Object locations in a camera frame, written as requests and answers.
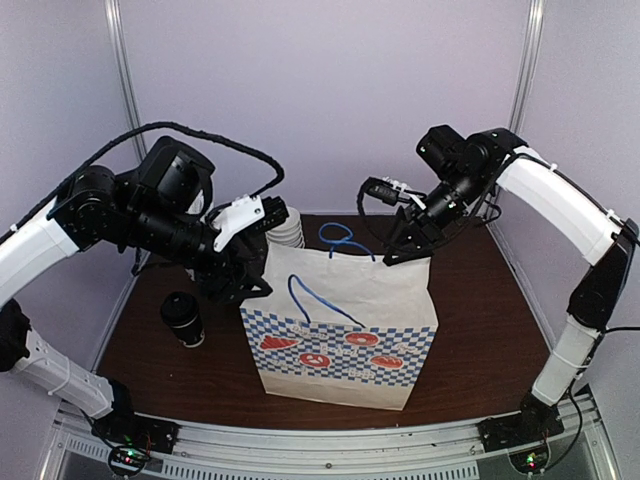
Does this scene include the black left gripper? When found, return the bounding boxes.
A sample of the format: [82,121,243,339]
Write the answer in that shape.
[121,199,273,306]

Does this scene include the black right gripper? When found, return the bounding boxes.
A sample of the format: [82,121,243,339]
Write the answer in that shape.
[383,167,490,266]

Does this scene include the paper cups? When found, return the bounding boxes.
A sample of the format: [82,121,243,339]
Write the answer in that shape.
[266,206,305,248]

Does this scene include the black white paper cup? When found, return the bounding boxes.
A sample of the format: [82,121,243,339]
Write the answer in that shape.
[168,315,205,348]

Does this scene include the black plastic cup lid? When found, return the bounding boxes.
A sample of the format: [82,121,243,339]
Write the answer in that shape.
[160,291,199,329]

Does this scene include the blue checkered paper bag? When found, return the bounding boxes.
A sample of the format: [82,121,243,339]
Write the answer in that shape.
[240,243,439,411]

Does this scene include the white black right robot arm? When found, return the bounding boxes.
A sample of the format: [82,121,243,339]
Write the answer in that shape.
[367,125,639,442]

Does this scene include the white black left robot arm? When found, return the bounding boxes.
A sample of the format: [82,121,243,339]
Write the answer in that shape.
[1,136,288,444]

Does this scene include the aluminium table front rail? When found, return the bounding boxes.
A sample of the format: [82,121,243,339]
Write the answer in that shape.
[42,392,619,480]

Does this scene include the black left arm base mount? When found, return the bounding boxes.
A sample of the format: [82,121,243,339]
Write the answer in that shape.
[92,409,180,454]

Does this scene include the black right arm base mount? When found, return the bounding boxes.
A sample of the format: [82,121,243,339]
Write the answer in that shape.
[477,407,565,452]

